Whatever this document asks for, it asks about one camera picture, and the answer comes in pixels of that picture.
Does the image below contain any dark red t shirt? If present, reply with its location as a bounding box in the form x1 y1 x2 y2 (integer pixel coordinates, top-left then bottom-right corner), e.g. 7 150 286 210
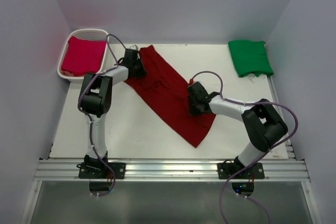
125 45 216 148

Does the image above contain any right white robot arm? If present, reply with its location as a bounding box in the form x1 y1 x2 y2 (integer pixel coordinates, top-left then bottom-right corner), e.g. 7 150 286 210
187 82 288 175

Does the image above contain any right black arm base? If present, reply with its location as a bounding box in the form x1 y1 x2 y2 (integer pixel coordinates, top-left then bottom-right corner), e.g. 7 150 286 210
217 159 265 179

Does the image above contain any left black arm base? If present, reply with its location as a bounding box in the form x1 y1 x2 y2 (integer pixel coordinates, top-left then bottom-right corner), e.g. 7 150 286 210
76 162 126 179

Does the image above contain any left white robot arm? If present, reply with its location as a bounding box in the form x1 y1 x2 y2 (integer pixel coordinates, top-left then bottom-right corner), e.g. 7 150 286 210
78 48 146 170

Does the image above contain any white perforated plastic basket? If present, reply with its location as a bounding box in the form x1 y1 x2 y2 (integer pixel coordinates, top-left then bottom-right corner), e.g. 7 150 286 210
57 29 108 82

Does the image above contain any folded pink t shirt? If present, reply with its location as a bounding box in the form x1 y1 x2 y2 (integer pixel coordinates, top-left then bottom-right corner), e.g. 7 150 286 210
61 36 106 77

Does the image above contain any folded green t shirt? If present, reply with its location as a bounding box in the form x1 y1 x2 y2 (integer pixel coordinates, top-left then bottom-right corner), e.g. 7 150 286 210
228 40 274 78

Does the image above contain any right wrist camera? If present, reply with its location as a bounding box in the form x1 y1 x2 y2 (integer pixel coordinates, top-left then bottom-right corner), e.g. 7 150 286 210
188 78 198 85

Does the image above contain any aluminium mounting rail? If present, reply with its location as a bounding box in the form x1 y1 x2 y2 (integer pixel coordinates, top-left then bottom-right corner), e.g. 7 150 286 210
34 158 310 182

